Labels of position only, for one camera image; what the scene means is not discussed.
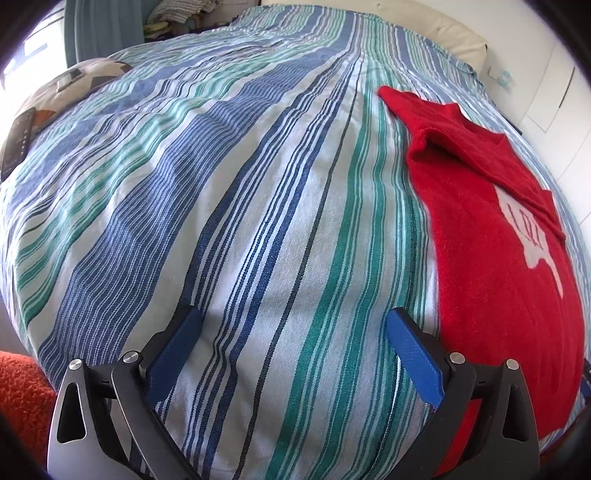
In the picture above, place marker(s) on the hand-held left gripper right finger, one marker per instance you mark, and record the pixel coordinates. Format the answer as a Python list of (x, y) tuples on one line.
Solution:
[(415, 357)]

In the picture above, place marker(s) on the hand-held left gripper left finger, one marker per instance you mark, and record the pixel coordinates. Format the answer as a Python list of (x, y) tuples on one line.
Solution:
[(175, 353)]

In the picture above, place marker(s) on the red towel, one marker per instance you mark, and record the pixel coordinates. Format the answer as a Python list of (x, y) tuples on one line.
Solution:
[(485, 258)]

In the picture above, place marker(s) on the striped bed cover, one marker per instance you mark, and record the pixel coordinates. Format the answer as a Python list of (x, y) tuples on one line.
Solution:
[(231, 207)]

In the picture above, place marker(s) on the black remote control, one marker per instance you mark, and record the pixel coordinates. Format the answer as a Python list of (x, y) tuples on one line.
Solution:
[(18, 138)]

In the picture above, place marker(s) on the patterned pillow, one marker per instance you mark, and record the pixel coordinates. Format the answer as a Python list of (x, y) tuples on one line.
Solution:
[(92, 76)]

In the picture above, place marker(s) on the window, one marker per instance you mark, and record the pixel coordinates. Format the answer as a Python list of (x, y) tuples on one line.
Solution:
[(41, 50)]

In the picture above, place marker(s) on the teal curtain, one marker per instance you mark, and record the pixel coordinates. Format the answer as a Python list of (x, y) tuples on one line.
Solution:
[(92, 27)]

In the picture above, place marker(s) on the checked folded cloth pile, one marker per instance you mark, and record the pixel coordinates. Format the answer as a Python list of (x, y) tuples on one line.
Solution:
[(184, 9)]

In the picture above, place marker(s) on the white wall outlet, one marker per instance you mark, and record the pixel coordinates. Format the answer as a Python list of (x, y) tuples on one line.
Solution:
[(501, 76)]

